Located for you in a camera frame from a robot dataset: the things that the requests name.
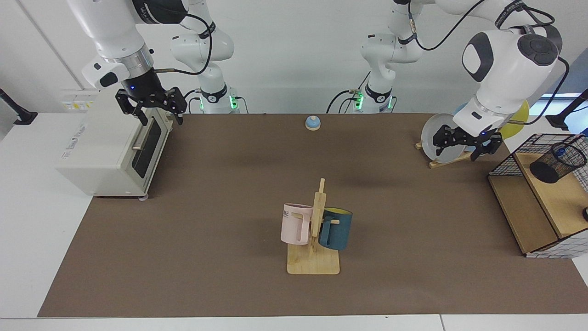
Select yellow plate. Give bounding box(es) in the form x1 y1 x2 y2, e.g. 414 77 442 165
500 99 530 140

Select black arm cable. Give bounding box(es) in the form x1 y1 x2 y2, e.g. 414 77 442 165
407 0 571 126
153 11 213 76

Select pale toaster oven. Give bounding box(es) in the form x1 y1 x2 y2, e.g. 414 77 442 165
55 88 174 199

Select wooden cup stand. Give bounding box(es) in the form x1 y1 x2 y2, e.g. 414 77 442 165
287 178 341 275

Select grey plate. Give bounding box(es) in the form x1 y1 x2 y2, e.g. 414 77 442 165
421 114 468 164

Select black mesh pen holder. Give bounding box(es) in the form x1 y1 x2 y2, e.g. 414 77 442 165
529 142 588 184

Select wooden plate rack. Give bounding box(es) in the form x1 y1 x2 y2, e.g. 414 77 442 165
415 139 504 169

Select brown table cloth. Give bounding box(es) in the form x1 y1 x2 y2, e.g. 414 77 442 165
38 114 588 318

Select black clamp stand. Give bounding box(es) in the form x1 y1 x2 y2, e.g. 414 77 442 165
546 90 588 131
0 88 38 126

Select light blue plate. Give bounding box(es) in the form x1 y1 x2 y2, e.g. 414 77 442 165
452 102 478 154

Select teal cup with yellow inside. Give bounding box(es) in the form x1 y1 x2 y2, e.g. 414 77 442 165
318 208 353 251

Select white socket box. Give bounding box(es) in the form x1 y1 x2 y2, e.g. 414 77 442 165
61 88 101 112

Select black base cable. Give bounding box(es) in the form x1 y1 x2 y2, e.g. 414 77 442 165
326 90 363 114
177 90 203 114

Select white marker with blue cap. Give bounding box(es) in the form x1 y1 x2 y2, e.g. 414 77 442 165
551 142 572 161

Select pink cup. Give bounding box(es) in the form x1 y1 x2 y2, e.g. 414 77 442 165
281 203 314 245

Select wire basket with wooden floor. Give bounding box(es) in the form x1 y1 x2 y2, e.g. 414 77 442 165
488 133 588 259

